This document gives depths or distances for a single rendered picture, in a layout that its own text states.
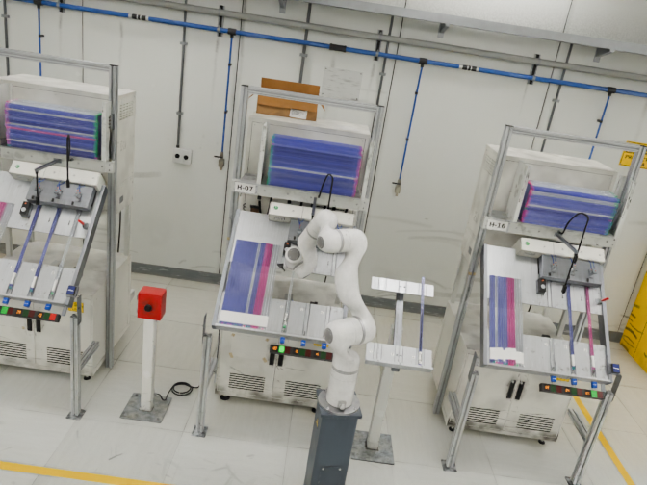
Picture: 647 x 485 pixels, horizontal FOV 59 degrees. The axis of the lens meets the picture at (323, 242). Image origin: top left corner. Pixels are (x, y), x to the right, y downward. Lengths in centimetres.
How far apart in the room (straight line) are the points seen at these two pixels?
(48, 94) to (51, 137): 29
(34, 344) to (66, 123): 134
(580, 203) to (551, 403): 123
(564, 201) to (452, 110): 158
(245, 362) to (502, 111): 276
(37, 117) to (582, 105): 383
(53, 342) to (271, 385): 133
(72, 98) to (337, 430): 233
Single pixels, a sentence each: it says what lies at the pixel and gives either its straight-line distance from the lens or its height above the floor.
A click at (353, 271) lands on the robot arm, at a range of 241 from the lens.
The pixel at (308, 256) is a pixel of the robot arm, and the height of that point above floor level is 124.
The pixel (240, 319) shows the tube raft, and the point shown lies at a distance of 308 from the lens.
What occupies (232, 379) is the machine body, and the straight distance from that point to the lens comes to 362.
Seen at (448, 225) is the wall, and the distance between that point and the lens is 494.
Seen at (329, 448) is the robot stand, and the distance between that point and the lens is 271.
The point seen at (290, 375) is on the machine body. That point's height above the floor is 27.
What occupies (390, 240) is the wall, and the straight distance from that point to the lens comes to 491.
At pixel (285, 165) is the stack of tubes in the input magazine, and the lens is 318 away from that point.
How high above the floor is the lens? 225
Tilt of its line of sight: 20 degrees down
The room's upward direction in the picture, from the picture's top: 9 degrees clockwise
